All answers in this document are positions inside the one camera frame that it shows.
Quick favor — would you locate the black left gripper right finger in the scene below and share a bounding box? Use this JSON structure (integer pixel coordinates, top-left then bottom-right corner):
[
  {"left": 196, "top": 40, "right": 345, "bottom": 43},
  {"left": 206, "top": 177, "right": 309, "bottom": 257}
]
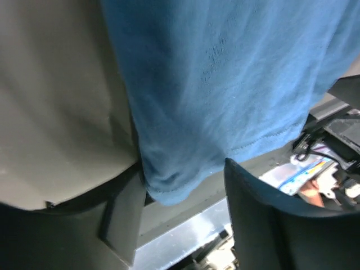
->
[{"left": 224, "top": 159, "right": 359, "bottom": 269}]

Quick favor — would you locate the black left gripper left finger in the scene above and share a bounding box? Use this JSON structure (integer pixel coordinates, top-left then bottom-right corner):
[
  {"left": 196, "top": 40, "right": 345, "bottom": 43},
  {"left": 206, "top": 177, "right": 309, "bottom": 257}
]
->
[{"left": 1, "top": 163, "right": 146, "bottom": 269}]

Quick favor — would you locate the blue t shirt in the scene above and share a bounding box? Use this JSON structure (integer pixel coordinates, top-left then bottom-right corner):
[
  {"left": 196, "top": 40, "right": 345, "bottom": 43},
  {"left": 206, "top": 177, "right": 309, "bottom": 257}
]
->
[{"left": 101, "top": 1, "right": 359, "bottom": 205}]

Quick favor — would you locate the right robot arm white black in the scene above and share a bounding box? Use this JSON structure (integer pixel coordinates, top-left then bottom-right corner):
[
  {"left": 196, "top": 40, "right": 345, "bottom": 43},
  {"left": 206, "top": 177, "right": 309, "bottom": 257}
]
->
[{"left": 292, "top": 75, "right": 359, "bottom": 210}]

